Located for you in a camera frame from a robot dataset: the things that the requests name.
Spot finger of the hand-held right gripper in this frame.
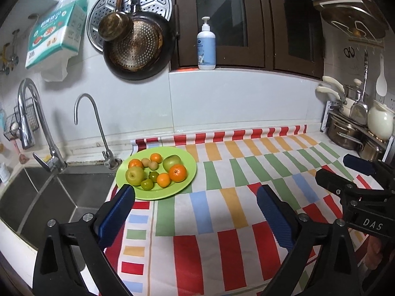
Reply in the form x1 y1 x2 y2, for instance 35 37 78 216
315 168 395 207
343 153 395 192

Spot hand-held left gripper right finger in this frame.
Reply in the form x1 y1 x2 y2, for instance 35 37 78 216
256 184 361 296

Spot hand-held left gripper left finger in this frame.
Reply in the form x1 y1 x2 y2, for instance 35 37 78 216
32 183 136 296

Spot lime green plate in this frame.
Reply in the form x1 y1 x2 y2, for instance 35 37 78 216
116 147 197 201

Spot green apple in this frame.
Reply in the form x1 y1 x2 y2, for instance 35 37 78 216
162 155 182 172
125 166 145 186

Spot person's right hand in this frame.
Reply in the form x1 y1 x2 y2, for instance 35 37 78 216
364 236 391 269

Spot stainless steel pot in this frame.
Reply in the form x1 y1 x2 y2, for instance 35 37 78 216
358 137 386 161
327 119 363 150

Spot white ceramic teapot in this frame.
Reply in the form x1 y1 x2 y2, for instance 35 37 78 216
367 103 394 141

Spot stainless steel sink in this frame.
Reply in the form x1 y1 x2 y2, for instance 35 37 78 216
0 165 119 272

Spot metal spatula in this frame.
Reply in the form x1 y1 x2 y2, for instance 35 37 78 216
350 49 369 127

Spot metal pot rack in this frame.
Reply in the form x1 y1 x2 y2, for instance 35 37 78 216
321 100 395 161

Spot striped colourful tablecloth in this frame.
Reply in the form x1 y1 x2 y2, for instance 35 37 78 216
102 125 380 296

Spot slim steel gooseneck faucet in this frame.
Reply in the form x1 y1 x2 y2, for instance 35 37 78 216
73 93 122 170

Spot steel pot with knob lid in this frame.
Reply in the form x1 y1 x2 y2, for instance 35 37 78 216
344 78 367 103

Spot large orange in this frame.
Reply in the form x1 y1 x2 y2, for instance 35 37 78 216
168 163 188 183

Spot white rice spoon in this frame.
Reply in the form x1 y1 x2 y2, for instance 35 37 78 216
376 53 388 97

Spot large chrome faucet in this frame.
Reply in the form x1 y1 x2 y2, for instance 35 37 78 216
17 78 67 173

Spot brass pot lid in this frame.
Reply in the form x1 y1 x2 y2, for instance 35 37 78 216
321 4 387 39

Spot black frying pan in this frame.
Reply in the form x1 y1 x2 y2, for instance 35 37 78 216
103 0 179 81

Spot white pump soap bottle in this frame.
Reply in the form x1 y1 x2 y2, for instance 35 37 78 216
197 16 217 70

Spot small brass pot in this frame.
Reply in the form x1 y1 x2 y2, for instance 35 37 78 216
98 0 134 41

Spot paper towel pack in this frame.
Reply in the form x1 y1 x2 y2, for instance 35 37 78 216
25 0 88 82

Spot perforated metal steamer plate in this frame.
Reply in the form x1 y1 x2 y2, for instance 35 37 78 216
87 0 172 53

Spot cream handled white pot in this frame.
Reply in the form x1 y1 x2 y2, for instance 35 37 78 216
315 75 352 117

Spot black wire basket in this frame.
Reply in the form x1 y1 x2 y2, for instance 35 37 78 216
4 97 40 142

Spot colourful wall hook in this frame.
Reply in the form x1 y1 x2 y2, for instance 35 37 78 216
0 29 20 74

